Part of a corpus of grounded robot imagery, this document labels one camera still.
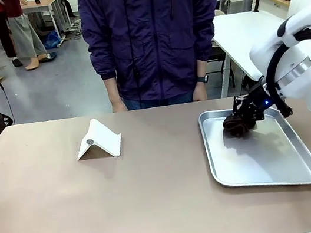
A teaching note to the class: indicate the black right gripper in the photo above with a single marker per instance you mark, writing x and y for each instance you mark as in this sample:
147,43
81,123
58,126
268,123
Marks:
258,96

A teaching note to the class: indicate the brown terry cloth towel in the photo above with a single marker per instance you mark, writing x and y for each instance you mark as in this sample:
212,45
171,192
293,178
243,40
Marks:
238,126

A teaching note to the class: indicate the person's right forearm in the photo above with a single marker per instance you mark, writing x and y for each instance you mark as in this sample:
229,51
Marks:
112,88

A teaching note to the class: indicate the person's left forearm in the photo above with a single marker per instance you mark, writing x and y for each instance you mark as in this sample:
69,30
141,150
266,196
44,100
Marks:
201,68

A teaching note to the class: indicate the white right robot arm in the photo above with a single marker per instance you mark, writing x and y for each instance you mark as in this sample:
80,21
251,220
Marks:
296,48

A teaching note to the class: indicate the person's left hand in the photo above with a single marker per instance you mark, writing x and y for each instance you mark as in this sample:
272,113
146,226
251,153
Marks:
199,93

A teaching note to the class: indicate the person's right hand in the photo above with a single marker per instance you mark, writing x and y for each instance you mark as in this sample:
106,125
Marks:
118,104

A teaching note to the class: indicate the shallow metal tray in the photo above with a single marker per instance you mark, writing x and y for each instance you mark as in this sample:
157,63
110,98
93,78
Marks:
264,158

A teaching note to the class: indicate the black wrist watch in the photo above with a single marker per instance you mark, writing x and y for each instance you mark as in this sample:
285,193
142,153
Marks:
202,79

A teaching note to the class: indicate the white table with metal legs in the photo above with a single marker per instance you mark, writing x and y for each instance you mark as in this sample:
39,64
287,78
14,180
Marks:
243,36

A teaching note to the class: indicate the blue jeans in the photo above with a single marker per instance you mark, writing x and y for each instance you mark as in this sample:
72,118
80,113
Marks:
159,101

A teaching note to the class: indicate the person in purple jacket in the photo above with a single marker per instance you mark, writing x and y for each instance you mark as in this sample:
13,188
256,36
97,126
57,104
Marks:
150,33

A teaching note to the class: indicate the white folded tablet stand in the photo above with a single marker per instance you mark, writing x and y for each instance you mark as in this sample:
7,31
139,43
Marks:
100,140

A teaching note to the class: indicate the blue plastic bag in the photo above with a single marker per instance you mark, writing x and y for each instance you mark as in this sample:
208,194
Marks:
51,39

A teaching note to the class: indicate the mannequin in grey trousers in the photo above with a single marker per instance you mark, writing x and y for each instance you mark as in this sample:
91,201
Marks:
26,33

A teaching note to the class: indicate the bystander in red top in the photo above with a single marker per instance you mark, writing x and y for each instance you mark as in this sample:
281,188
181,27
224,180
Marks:
2,31

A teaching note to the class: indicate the wooden desk with metal frame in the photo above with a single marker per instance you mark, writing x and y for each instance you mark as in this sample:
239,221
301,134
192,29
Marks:
44,5

